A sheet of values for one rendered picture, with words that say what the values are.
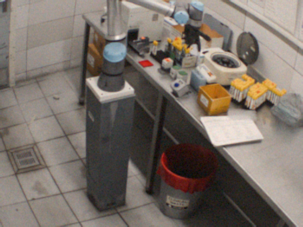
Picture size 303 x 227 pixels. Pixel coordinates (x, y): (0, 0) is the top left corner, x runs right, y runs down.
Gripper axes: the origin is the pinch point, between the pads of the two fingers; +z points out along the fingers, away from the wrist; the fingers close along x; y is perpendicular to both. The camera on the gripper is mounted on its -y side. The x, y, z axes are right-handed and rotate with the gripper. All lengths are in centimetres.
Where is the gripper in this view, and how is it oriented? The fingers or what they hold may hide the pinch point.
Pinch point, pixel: (193, 55)
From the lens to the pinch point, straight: 244.4
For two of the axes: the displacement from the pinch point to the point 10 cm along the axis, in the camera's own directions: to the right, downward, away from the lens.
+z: -1.2, 8.2, 5.6
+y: -9.4, 0.8, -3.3
